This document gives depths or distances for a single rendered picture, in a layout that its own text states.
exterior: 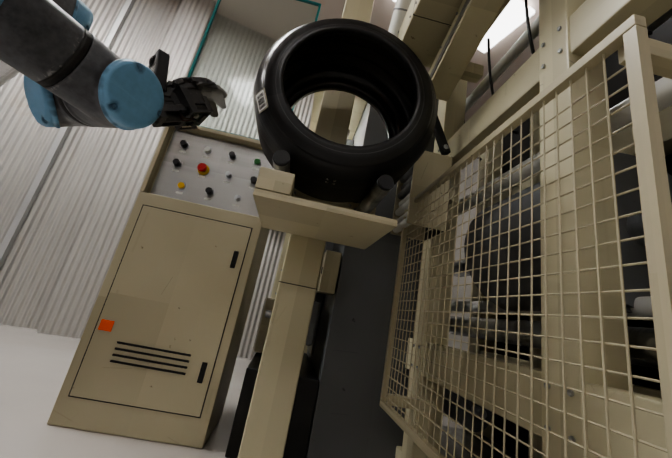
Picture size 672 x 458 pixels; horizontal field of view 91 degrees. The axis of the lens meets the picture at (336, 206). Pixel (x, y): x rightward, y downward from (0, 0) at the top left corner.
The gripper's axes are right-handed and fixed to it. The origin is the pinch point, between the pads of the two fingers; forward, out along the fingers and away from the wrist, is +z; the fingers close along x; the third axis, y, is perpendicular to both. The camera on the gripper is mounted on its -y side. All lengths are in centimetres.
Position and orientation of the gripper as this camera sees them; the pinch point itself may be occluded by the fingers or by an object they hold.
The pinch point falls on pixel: (220, 93)
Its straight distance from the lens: 88.4
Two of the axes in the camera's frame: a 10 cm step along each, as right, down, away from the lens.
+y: 4.7, 8.8, -0.1
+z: 4.9, -2.5, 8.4
